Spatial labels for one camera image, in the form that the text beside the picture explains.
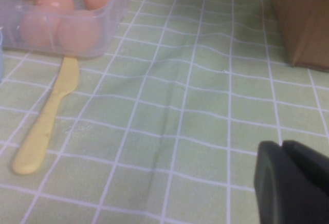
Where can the brown cardboard box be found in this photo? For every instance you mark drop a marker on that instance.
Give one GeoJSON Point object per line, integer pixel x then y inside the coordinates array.
{"type": "Point", "coordinates": [303, 16]}

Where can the clear plastic egg box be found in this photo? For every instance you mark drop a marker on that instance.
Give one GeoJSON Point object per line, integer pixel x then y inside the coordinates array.
{"type": "Point", "coordinates": [110, 28]}

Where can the yellow plastic knife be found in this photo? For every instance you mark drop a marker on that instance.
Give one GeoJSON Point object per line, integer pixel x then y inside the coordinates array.
{"type": "Point", "coordinates": [43, 121]}

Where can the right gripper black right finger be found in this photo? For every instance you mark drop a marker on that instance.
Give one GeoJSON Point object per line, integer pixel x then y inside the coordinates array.
{"type": "Point", "coordinates": [313, 167]}

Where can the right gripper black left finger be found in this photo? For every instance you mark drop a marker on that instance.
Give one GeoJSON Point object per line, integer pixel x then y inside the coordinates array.
{"type": "Point", "coordinates": [277, 195]}

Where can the green checkered tablecloth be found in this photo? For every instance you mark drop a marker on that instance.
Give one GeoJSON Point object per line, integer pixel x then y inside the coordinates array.
{"type": "Point", "coordinates": [180, 105]}

